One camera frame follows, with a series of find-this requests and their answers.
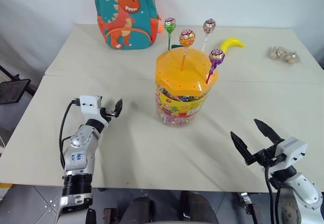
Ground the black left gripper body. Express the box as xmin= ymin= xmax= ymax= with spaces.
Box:
xmin=100 ymin=102 xmax=115 ymax=123

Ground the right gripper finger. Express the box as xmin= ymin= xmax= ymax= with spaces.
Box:
xmin=253 ymin=119 xmax=284 ymax=146
xmin=230 ymin=131 xmax=253 ymax=162

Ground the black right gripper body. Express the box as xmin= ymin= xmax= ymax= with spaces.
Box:
xmin=244 ymin=140 xmax=285 ymax=168

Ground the purple lollipop red stick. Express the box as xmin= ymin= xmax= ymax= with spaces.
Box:
xmin=205 ymin=48 xmax=226 ymax=84

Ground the green wrapped lollipop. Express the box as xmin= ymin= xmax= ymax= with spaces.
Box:
xmin=164 ymin=17 xmax=177 ymax=51

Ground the orange wrapped lollipop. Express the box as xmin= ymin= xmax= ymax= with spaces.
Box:
xmin=179 ymin=28 xmax=196 ymax=72

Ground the purple lollipop white stick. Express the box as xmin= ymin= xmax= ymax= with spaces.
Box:
xmin=201 ymin=18 xmax=217 ymax=52

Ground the table caster wheel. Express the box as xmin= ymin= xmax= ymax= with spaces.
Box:
xmin=239 ymin=192 xmax=254 ymax=216

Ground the candy jar orange lid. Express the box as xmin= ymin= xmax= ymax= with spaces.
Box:
xmin=154 ymin=47 xmax=220 ymax=128

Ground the clear bag of snacks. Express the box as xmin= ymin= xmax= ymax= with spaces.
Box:
xmin=265 ymin=46 xmax=302 ymax=66

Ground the teal dinosaur backpack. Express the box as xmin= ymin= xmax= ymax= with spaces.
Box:
xmin=94 ymin=0 xmax=163 ymax=51

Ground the yellow toy banana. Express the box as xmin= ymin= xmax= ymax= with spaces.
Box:
xmin=218 ymin=37 xmax=247 ymax=59

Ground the black metal stand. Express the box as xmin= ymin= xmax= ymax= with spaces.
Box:
xmin=0 ymin=65 xmax=35 ymax=106

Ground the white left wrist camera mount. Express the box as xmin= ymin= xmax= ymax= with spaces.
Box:
xmin=77 ymin=95 xmax=109 ymax=128

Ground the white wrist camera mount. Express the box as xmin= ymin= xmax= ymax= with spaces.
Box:
xmin=274 ymin=137 xmax=309 ymax=170
xmin=77 ymin=95 xmax=109 ymax=128

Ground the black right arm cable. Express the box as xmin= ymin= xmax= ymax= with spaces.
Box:
xmin=264 ymin=165 xmax=282 ymax=224

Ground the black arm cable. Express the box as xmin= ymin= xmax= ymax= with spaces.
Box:
xmin=59 ymin=98 xmax=80 ymax=170
xmin=264 ymin=165 xmax=282 ymax=224

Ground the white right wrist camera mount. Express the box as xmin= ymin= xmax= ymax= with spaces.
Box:
xmin=274 ymin=137 xmax=309 ymax=170

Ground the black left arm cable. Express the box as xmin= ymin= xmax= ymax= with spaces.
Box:
xmin=59 ymin=98 xmax=80 ymax=170

